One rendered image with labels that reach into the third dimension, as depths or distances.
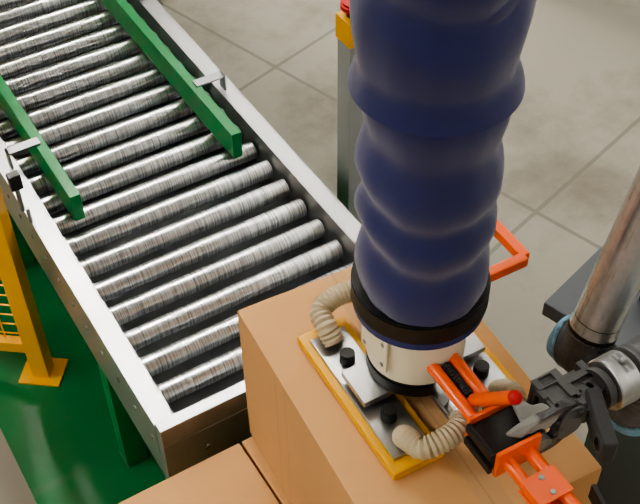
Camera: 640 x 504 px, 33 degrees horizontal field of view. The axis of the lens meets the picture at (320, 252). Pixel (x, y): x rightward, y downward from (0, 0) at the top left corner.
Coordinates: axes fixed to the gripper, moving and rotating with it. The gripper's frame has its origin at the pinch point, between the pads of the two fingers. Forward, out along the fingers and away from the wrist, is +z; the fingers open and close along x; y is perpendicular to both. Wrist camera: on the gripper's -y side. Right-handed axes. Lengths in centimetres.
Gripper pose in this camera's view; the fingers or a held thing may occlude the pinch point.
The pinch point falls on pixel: (512, 449)
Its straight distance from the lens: 173.0
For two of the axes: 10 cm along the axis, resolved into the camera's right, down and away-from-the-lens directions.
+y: -5.2, -6.1, 6.0
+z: -8.5, 3.7, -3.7
